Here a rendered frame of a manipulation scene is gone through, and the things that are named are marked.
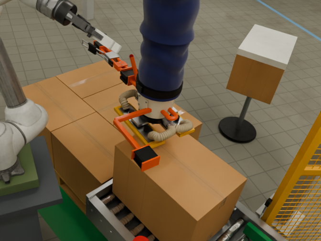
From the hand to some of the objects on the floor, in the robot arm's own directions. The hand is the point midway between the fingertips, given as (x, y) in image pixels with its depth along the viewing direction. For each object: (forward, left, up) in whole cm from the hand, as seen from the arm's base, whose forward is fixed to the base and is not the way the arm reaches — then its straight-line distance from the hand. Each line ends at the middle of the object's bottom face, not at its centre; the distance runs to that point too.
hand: (113, 46), depth 108 cm
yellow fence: (+128, -46, -170) cm, 218 cm away
